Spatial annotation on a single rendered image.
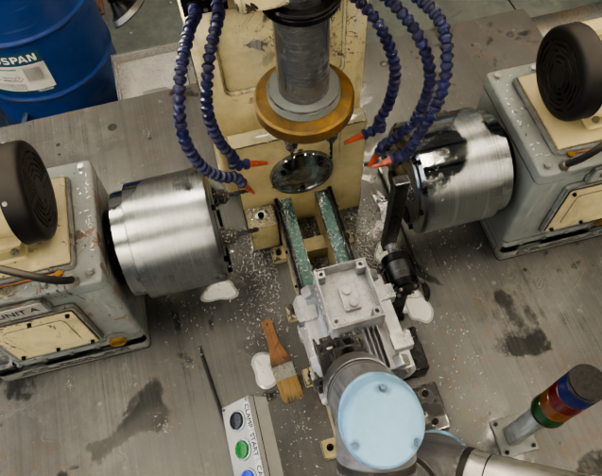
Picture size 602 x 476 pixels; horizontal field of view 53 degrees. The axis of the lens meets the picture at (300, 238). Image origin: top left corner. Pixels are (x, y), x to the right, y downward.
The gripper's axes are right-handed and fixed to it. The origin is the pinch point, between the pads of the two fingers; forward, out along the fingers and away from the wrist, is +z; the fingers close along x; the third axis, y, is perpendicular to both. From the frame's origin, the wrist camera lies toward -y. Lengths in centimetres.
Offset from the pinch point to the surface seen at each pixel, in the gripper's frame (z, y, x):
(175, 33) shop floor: 212, 131, 20
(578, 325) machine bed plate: 35, -14, -61
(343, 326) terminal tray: 6.3, 4.9, -3.5
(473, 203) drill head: 22.6, 19.9, -37.7
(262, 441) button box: 4.9, -10.6, 15.0
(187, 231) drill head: 19.5, 27.7, 20.1
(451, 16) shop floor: 199, 107, -117
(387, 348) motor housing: 9.7, -1.8, -10.9
